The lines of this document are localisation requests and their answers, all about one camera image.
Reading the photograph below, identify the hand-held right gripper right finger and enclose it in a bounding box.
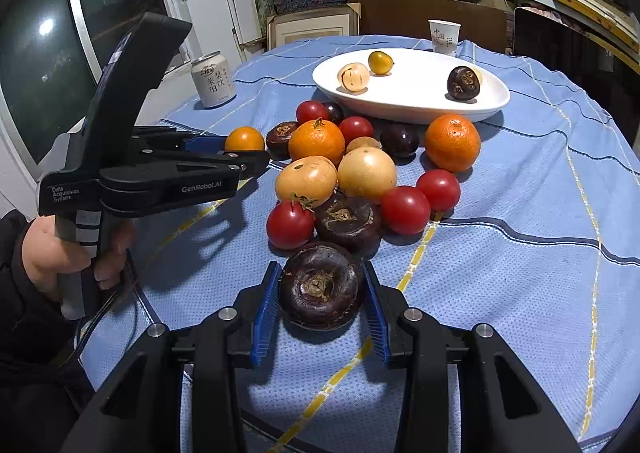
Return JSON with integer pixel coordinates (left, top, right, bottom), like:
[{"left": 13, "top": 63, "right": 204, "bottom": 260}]
[{"left": 361, "top": 260, "right": 583, "bottom": 453}]

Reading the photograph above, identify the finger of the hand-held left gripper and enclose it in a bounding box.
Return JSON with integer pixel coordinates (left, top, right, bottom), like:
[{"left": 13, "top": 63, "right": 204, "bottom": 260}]
[
  {"left": 131, "top": 126, "right": 227, "bottom": 153},
  {"left": 132, "top": 150, "right": 271, "bottom": 180}
]

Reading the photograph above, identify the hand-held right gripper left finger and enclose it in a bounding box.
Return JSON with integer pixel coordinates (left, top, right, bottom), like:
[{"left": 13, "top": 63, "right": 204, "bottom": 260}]
[{"left": 60, "top": 260, "right": 283, "bottom": 453}]

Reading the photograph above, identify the yellow-orange cherry tomato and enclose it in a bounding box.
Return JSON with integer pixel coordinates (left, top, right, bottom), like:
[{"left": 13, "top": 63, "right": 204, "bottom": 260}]
[
  {"left": 224, "top": 126, "right": 266, "bottom": 152},
  {"left": 368, "top": 50, "right": 395, "bottom": 76}
]

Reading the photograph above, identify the dark brown water chestnut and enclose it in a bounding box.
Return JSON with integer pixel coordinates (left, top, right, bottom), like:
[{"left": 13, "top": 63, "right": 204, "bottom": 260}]
[
  {"left": 278, "top": 241, "right": 365, "bottom": 331},
  {"left": 315, "top": 196, "right": 383, "bottom": 261},
  {"left": 265, "top": 121, "right": 300, "bottom": 160},
  {"left": 446, "top": 66, "right": 482, "bottom": 101}
]

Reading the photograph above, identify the pale yellow round fruit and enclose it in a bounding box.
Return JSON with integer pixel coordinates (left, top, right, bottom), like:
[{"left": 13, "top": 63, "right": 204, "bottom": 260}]
[
  {"left": 337, "top": 147, "right": 398, "bottom": 204},
  {"left": 274, "top": 156, "right": 339, "bottom": 209}
]

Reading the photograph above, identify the orange tangerine with stem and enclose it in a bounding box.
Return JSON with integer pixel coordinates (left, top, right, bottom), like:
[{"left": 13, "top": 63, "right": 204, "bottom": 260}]
[{"left": 288, "top": 118, "right": 346, "bottom": 166}]

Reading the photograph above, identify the red cherry tomato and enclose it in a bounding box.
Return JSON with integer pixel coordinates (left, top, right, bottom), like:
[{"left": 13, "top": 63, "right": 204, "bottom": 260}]
[
  {"left": 381, "top": 186, "right": 432, "bottom": 235},
  {"left": 266, "top": 200, "right": 316, "bottom": 251},
  {"left": 296, "top": 100, "right": 329, "bottom": 125},
  {"left": 416, "top": 169, "right": 461, "bottom": 212},
  {"left": 338, "top": 116, "right": 375, "bottom": 145}
]

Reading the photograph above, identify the white oval plate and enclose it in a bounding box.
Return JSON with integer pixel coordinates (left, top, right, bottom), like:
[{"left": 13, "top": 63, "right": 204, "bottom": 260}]
[{"left": 312, "top": 48, "right": 511, "bottom": 125}]

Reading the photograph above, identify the large orange tangerine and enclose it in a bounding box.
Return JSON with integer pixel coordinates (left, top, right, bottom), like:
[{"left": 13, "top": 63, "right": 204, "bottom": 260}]
[{"left": 424, "top": 114, "right": 482, "bottom": 173}]

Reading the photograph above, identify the person's left forearm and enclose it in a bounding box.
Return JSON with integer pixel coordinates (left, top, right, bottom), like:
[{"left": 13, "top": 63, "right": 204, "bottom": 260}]
[{"left": 0, "top": 210, "right": 98, "bottom": 453}]

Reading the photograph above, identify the person's left hand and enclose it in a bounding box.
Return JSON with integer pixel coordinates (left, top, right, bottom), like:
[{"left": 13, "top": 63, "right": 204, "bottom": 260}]
[{"left": 22, "top": 218, "right": 136, "bottom": 302}]

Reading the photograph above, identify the white drink can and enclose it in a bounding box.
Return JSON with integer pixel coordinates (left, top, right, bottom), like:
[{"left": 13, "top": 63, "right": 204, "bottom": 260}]
[{"left": 190, "top": 51, "right": 237, "bottom": 109}]

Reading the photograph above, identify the window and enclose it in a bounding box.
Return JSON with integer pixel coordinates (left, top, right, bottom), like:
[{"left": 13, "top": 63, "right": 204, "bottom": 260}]
[{"left": 0, "top": 0, "right": 186, "bottom": 174}]

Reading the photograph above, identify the small tan fruit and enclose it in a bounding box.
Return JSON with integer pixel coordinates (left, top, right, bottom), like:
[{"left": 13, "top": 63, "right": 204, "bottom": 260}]
[{"left": 345, "top": 136, "right": 382, "bottom": 155}]

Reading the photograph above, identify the brown board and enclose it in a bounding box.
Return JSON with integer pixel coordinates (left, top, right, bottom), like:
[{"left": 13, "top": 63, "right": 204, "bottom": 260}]
[{"left": 350, "top": 0, "right": 508, "bottom": 54}]

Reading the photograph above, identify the white paper cup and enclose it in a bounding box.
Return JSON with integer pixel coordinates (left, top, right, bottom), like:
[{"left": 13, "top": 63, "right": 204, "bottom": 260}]
[{"left": 428, "top": 19, "right": 461, "bottom": 57}]

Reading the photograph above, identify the black panel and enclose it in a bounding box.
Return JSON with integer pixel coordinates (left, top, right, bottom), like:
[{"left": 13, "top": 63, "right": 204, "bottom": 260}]
[{"left": 514, "top": 7, "right": 640, "bottom": 99}]

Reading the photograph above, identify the stack of yellow wooden boards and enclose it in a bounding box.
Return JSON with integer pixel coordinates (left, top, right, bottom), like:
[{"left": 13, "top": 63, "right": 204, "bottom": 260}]
[{"left": 547, "top": 0, "right": 640, "bottom": 51}]

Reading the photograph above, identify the wooden picture frame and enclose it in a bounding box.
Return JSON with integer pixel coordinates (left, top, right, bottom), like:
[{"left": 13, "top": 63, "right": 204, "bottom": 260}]
[{"left": 266, "top": 3, "right": 361, "bottom": 51}]

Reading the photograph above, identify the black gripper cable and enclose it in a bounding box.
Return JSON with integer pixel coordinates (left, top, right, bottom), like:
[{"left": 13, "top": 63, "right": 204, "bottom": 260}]
[{"left": 55, "top": 250, "right": 146, "bottom": 374}]

